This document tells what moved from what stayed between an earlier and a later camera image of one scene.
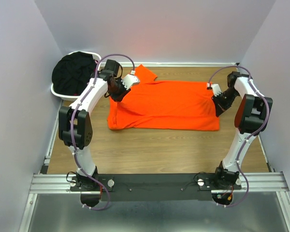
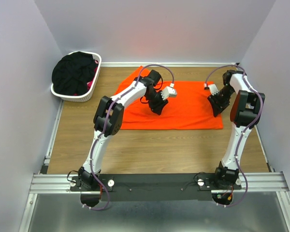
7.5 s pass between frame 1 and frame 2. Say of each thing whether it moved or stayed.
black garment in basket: stayed
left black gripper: moved
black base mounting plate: stayed
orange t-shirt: stayed
